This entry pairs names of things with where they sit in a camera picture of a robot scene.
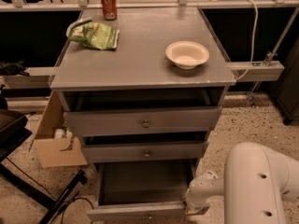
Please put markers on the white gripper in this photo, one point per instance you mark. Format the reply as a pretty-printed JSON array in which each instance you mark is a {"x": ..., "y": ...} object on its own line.
[{"x": 195, "y": 192}]

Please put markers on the grey bottom drawer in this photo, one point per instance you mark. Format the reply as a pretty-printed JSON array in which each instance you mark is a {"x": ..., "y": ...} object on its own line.
[{"x": 141, "y": 189}]

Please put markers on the grey drawer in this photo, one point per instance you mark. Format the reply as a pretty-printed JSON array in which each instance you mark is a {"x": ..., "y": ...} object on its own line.
[
  {"x": 144, "y": 151},
  {"x": 142, "y": 121},
  {"x": 141, "y": 189}
]

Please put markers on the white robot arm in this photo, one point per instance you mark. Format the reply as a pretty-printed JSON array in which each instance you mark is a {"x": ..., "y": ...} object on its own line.
[{"x": 257, "y": 181}]

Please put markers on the grey drawer cabinet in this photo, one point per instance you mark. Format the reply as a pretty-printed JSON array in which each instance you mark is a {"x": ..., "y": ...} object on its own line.
[{"x": 138, "y": 75}]

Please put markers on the grey middle drawer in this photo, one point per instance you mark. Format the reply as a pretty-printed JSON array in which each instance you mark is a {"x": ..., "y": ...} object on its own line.
[{"x": 144, "y": 151}]

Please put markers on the grey top drawer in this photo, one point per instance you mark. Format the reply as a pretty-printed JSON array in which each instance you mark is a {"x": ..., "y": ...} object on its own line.
[{"x": 142, "y": 121}]

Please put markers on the dark cabinet at right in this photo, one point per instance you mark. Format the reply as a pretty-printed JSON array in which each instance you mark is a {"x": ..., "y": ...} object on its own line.
[{"x": 286, "y": 90}]

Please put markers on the white paper bowl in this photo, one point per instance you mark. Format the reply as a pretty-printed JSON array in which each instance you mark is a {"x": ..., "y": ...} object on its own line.
[{"x": 187, "y": 54}]

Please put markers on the cardboard box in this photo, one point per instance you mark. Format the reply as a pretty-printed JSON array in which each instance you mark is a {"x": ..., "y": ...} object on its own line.
[{"x": 55, "y": 145}]

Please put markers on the green chip bag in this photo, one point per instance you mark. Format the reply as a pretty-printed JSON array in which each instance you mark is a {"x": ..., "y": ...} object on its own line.
[{"x": 94, "y": 35}]

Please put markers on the black chair base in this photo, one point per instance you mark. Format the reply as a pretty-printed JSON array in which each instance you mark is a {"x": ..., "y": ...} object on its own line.
[{"x": 15, "y": 206}]

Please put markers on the red soda can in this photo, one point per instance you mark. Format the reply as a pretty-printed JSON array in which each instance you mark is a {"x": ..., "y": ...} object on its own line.
[{"x": 109, "y": 9}]

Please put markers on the metal frame rail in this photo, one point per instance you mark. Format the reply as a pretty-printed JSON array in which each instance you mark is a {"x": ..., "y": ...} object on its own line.
[{"x": 40, "y": 76}]

